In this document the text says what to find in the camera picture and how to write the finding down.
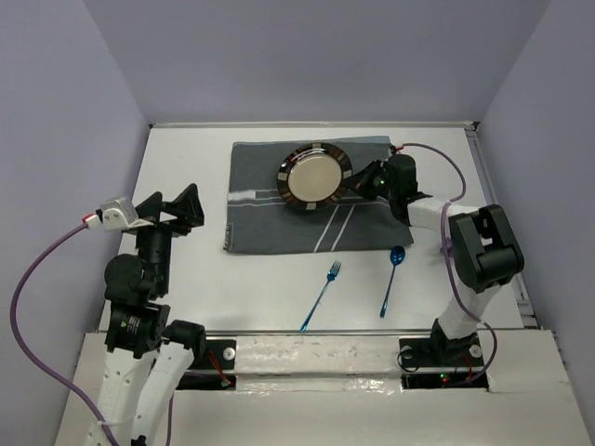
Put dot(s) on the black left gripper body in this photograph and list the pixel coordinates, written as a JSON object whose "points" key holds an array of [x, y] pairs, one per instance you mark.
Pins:
{"points": [[156, 242]]}

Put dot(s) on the grey striped cloth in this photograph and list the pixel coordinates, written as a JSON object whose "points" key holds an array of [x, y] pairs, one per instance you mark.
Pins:
{"points": [[260, 223]]}

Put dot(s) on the dark rimmed dinner plate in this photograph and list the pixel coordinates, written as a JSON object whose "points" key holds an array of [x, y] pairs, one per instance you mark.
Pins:
{"points": [[311, 177]]}

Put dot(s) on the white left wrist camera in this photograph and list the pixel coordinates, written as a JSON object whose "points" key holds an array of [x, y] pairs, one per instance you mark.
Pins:
{"points": [[116, 214]]}

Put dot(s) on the purple mug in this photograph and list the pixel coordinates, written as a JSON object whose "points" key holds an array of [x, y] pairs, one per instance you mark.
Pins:
{"points": [[447, 247]]}

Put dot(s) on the blue metallic fork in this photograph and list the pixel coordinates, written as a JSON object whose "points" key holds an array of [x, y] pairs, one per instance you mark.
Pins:
{"points": [[330, 277]]}

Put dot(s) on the blue metallic spoon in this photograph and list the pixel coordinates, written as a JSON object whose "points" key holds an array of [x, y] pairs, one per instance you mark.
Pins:
{"points": [[397, 256]]}

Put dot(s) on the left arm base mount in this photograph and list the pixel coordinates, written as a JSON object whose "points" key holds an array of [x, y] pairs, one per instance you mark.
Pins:
{"points": [[214, 371]]}

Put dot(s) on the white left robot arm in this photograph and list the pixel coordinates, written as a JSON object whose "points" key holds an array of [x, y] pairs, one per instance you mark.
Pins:
{"points": [[146, 353]]}

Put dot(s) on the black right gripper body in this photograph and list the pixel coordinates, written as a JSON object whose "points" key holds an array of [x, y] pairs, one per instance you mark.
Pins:
{"points": [[376, 181]]}

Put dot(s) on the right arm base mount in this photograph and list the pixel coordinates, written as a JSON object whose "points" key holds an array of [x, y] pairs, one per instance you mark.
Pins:
{"points": [[424, 368]]}

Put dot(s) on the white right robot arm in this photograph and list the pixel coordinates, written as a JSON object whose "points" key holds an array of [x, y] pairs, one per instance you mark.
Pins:
{"points": [[480, 249]]}

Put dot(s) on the white table edge rail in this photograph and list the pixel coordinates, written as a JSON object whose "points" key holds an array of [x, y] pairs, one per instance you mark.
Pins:
{"points": [[317, 124]]}

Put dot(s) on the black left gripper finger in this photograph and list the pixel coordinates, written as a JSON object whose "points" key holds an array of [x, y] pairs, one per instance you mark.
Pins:
{"points": [[186, 210], [150, 209]]}

